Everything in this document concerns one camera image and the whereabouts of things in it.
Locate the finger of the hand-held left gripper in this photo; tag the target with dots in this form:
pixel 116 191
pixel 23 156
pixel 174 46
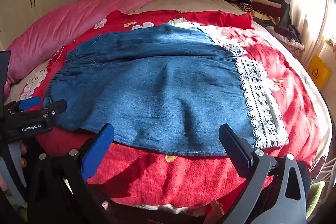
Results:
pixel 52 109
pixel 30 103

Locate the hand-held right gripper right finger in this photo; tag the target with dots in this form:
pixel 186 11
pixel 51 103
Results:
pixel 236 144

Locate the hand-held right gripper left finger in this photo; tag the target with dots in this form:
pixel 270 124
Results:
pixel 98 150

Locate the blue denim pants lace trim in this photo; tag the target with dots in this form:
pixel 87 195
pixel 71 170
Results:
pixel 157 92

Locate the person's left hand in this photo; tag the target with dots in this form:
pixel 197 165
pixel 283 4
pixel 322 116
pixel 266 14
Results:
pixel 23 150

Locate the light green cloth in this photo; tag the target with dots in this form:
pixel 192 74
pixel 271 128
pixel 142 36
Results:
pixel 17 203

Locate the red floral blanket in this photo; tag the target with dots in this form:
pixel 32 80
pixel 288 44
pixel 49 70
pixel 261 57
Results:
pixel 288 87

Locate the pink quilt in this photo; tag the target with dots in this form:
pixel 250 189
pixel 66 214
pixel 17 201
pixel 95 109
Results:
pixel 60 27

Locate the yellow bag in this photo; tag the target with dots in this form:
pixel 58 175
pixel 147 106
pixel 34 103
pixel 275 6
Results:
pixel 318 72

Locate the pile of folded clothes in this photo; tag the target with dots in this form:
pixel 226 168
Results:
pixel 262 1

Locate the beige bed sheet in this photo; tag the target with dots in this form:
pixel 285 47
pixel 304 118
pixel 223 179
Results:
pixel 189 5

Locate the white curtain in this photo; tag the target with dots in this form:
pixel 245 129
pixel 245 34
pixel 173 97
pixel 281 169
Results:
pixel 307 8

